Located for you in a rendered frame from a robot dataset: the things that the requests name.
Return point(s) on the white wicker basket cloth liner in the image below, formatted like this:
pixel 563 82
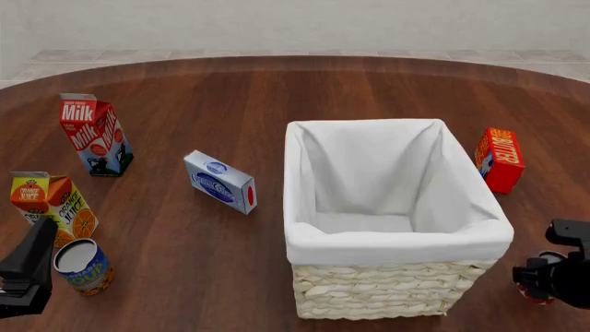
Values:
pixel 396 242

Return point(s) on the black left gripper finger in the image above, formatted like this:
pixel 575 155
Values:
pixel 32 249

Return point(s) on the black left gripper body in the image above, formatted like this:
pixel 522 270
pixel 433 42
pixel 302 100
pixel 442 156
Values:
pixel 23 297

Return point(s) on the blue white cream cheese box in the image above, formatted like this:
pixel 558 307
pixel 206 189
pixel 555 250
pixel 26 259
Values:
pixel 219 181

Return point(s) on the red white milk carton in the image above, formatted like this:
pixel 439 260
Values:
pixel 94 138

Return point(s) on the blue soup can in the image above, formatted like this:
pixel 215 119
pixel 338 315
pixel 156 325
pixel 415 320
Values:
pixel 85 268

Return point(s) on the orange juice carton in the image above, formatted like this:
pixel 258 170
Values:
pixel 69 207

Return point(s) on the red butter box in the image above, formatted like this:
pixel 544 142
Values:
pixel 504 162

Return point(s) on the red tomato sauce can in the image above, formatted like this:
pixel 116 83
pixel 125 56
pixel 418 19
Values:
pixel 537 299

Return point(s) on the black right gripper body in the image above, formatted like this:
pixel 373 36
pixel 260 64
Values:
pixel 562 280

